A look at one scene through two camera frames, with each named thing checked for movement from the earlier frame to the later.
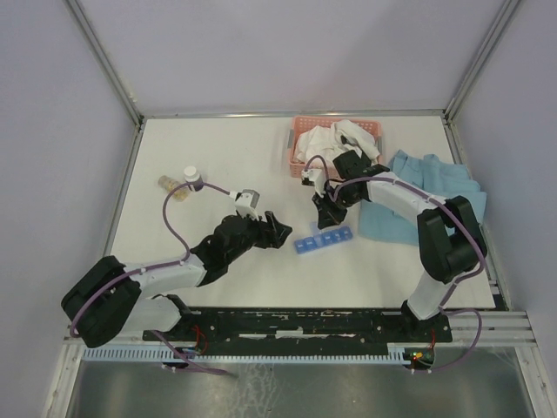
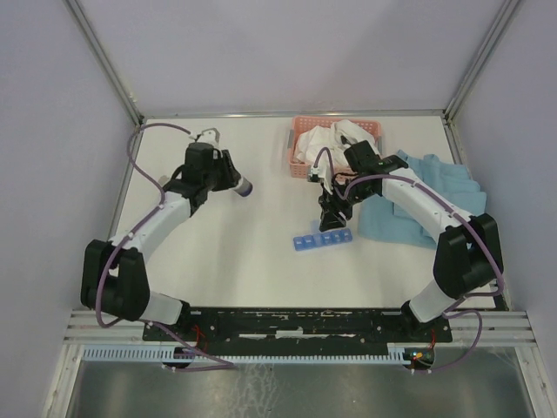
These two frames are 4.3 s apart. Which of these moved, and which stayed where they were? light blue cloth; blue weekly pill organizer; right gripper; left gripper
Moved: left gripper
Stayed: blue weekly pill organizer; light blue cloth; right gripper
